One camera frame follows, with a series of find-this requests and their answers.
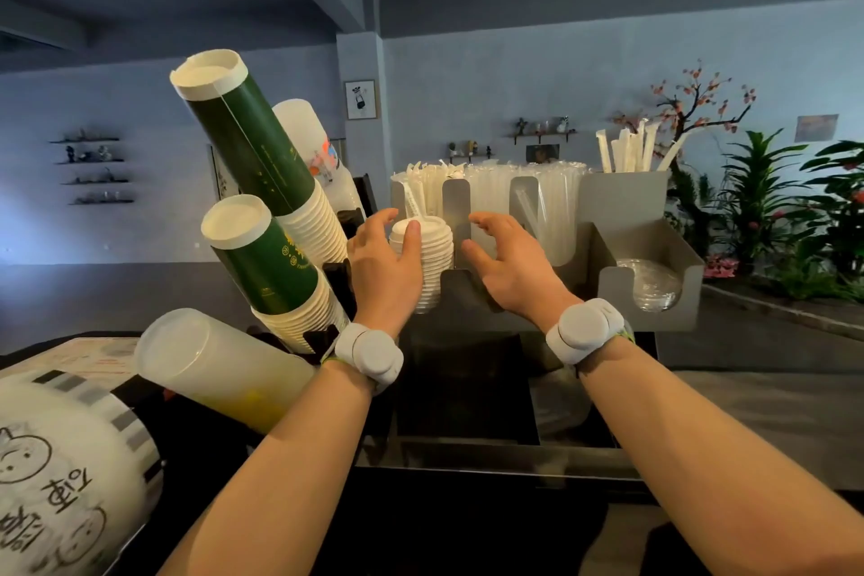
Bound person's right hand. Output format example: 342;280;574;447
459;211;583;332

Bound person's left hand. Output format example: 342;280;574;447
347;207;425;338

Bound stack of white cup lids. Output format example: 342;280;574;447
389;216;455;315

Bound person's left forearm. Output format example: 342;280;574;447
157;360;376;576

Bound person's right forearm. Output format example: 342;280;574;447
576;338;864;576

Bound bundle of thin wrapped straws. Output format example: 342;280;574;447
391;160;468;220

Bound bundle of clear wide straws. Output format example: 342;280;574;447
466;160;590;268

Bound white left wrist tracker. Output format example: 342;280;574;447
322;323;405;396

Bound white wrist tracker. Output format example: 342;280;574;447
544;298;636;368
322;323;405;396

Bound white right wrist tracker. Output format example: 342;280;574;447
544;298;636;368

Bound black recessed counter bin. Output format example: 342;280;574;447
393;331;541;448

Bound translucent printed cup stack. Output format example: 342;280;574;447
273;98;366;220

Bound short green sleeved cup stack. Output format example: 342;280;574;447
200;193;350;355

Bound grey metal counter organizer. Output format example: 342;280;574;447
389;169;707;334

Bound stack of clear flat lids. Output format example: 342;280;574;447
615;257;684;314

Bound tall green sleeved cup stack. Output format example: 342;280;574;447
169;48;349;267

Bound bundle of white paper straws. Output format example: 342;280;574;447
594;118;690;174

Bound frosted plastic cup stack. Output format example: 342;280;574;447
134;308;318;436

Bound pink blossom tree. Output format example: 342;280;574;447
610;61;758;192

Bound green leafy plants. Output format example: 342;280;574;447
664;129;864;304

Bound printed paper sheet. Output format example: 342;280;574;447
12;337;140;389

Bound printed sealing film roll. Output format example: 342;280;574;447
0;371;165;576

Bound low wall shelf with figurines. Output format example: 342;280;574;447
445;139;498;165

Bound small wall shelf with figurines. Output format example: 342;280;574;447
509;116;579;146

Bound framed wall picture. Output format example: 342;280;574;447
344;79;379;122

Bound set of dark wall shelves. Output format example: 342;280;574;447
48;129;136;207

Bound grey wall sign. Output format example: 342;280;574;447
794;114;840;144

